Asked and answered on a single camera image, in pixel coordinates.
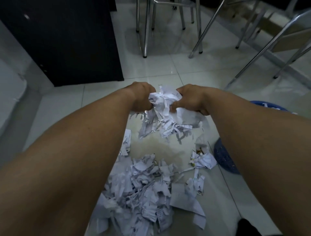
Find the person's right hand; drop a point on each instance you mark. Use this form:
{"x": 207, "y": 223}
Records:
{"x": 194, "y": 98}

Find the torn paper handful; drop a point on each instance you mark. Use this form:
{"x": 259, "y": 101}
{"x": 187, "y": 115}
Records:
{"x": 162, "y": 116}

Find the brown wooden board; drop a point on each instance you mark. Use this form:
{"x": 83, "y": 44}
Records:
{"x": 291, "y": 41}

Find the blue plastic mesh wastebasket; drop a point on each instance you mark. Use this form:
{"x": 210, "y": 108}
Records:
{"x": 223, "y": 158}

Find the black table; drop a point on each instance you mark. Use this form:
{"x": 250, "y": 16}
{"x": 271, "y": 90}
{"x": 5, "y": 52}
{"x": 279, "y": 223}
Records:
{"x": 68, "y": 43}

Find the person's left forearm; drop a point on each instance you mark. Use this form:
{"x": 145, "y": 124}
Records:
{"x": 60, "y": 158}

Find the white tiled floor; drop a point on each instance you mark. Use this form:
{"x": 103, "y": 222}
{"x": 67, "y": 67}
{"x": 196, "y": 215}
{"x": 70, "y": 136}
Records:
{"x": 150, "y": 70}

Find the person's left hand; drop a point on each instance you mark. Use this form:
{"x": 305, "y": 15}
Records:
{"x": 142, "y": 97}

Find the red chrome chair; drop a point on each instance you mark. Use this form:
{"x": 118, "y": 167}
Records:
{"x": 146, "y": 36}

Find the person's black trouser leg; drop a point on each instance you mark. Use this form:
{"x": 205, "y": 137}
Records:
{"x": 249, "y": 228}

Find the pile of shredded white paper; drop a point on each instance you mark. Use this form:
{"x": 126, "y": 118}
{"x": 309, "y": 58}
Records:
{"x": 141, "y": 194}

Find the person's right forearm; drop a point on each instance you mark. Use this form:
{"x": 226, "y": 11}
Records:
{"x": 262, "y": 158}

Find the black chrome chair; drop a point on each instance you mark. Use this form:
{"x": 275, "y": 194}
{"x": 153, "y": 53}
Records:
{"x": 206, "y": 31}

